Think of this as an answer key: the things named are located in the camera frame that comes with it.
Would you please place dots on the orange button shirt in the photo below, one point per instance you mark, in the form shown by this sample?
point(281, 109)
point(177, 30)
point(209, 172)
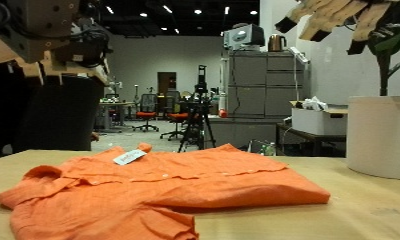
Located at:
point(187, 186)

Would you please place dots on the white power strip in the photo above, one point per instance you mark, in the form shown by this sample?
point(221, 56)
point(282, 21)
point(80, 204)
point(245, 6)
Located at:
point(301, 55)

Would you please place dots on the copper electric kettle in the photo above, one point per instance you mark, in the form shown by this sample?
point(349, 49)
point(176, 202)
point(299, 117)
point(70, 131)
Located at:
point(277, 43)

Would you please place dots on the green leafy plant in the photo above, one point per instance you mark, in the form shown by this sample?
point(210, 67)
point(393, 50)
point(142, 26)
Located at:
point(383, 73)

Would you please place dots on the grey boxy appliance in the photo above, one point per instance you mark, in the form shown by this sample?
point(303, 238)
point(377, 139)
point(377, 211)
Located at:
point(245, 36)

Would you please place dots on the person in black shirt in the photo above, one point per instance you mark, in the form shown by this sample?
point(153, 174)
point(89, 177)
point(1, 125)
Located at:
point(54, 116)

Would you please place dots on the grey filing cabinet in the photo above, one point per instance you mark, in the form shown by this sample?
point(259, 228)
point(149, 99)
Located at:
point(267, 86)

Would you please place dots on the white crumpled plastic bag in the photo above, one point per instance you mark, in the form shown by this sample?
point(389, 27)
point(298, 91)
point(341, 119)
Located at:
point(315, 104)

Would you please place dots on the grey office desk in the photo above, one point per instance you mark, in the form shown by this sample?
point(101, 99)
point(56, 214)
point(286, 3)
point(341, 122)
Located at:
point(114, 106)

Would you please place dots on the brown door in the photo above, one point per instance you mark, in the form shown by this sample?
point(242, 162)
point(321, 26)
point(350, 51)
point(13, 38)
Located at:
point(165, 83)

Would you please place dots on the white cardboard box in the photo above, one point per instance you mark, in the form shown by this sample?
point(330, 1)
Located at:
point(318, 121)

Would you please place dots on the orange seat office chair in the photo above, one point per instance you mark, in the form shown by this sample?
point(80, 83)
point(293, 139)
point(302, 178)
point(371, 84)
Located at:
point(148, 115)
point(178, 116)

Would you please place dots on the dark side table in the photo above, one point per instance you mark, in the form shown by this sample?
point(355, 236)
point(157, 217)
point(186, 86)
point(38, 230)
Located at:
point(315, 137)

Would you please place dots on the white round plant pot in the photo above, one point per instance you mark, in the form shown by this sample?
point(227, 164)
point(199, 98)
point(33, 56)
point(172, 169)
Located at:
point(381, 136)

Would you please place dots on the small red object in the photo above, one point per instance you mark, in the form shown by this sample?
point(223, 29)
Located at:
point(223, 113)

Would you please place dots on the grey low cabinet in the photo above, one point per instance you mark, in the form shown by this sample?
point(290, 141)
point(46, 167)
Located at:
point(245, 131)

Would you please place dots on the white shirt tag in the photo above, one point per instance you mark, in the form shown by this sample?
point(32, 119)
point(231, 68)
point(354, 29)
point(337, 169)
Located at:
point(129, 157)

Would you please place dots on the green plastic bottle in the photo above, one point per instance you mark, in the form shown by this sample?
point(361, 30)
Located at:
point(271, 150)

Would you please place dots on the black camera tripod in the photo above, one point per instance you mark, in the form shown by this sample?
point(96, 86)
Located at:
point(202, 110)

